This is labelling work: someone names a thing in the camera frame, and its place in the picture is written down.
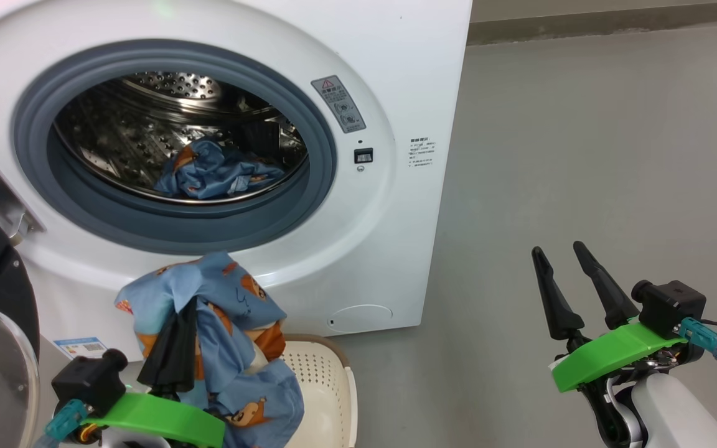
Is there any teal cable connector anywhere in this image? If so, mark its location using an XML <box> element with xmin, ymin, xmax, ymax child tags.
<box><xmin>679</xmin><ymin>317</ymin><xmax>717</xmax><ymax>365</ymax></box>
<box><xmin>44</xmin><ymin>398</ymin><xmax>88</xmax><ymax>442</ymax></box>

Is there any perforated steel washer drum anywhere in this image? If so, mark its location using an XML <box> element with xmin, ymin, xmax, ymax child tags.
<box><xmin>54</xmin><ymin>72</ymin><xmax>308</xmax><ymax>205</ymax></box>

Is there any blue cartoon print garment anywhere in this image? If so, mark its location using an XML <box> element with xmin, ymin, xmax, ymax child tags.
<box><xmin>154</xmin><ymin>138</ymin><xmax>288</xmax><ymax>201</ymax></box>
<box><xmin>115</xmin><ymin>251</ymin><xmax>305</xmax><ymax>448</ymax></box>

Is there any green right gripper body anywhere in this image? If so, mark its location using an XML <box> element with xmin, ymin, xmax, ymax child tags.
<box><xmin>551</xmin><ymin>320</ymin><xmax>705</xmax><ymax>393</ymax></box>

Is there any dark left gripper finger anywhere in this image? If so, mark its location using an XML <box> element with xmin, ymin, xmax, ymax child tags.
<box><xmin>175</xmin><ymin>297</ymin><xmax>197</xmax><ymax>391</ymax></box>
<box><xmin>138</xmin><ymin>314</ymin><xmax>180</xmax><ymax>391</ymax></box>

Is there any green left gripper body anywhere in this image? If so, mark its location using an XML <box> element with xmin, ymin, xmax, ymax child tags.
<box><xmin>82</xmin><ymin>392</ymin><xmax>225</xmax><ymax>448</ymax></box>

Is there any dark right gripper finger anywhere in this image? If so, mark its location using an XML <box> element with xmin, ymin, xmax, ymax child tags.
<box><xmin>532</xmin><ymin>247</ymin><xmax>585</xmax><ymax>341</ymax></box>
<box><xmin>573</xmin><ymin>241</ymin><xmax>640</xmax><ymax>330</ymax></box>

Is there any grey rubber door gasket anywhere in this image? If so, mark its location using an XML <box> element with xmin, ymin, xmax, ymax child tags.
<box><xmin>12</xmin><ymin>40</ymin><xmax>337</xmax><ymax>256</ymax></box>

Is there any teal left cable connector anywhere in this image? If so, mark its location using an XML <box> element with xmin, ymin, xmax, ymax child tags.
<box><xmin>44</xmin><ymin>398</ymin><xmax>88</xmax><ymax>442</ymax></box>

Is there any cream perforated laundry basket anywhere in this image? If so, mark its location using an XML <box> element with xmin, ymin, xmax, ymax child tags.
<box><xmin>274</xmin><ymin>334</ymin><xmax>358</xmax><ymax>448</ymax></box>

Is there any grey warning label sticker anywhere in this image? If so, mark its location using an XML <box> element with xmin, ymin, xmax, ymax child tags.
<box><xmin>311</xmin><ymin>76</ymin><xmax>367</xmax><ymax>134</ymax></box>

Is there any blue energy label sticker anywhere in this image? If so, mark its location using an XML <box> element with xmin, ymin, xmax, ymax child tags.
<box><xmin>54</xmin><ymin>337</ymin><xmax>108</xmax><ymax>360</ymax></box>

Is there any white front-load washing machine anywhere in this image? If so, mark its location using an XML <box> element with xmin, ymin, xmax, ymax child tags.
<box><xmin>0</xmin><ymin>0</ymin><xmax>473</xmax><ymax>362</ymax></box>

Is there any round white filter cover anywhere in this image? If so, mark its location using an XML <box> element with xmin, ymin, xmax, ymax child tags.
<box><xmin>327</xmin><ymin>304</ymin><xmax>393</xmax><ymax>334</ymax></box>

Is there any teal right cable connector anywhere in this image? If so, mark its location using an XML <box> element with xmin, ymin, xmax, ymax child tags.
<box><xmin>679</xmin><ymin>317</ymin><xmax>717</xmax><ymax>365</ymax></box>

